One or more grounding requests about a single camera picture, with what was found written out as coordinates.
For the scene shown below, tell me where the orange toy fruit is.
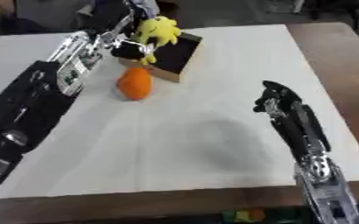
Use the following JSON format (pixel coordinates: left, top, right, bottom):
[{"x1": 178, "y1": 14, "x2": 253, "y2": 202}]
[{"x1": 116, "y1": 66, "x2": 155, "y2": 102}]

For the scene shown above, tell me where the yellow soft toy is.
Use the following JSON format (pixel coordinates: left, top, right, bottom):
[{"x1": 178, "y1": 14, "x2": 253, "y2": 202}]
[{"x1": 131, "y1": 16, "x2": 183, "y2": 67}]

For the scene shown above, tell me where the tan cardboard box black inside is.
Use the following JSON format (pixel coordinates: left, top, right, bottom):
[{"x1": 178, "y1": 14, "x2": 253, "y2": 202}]
[{"x1": 116, "y1": 31, "x2": 204, "y2": 83}]

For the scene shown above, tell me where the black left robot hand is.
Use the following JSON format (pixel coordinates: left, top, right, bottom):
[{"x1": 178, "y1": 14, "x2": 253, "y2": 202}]
[{"x1": 98, "y1": 13, "x2": 158, "y2": 61}]

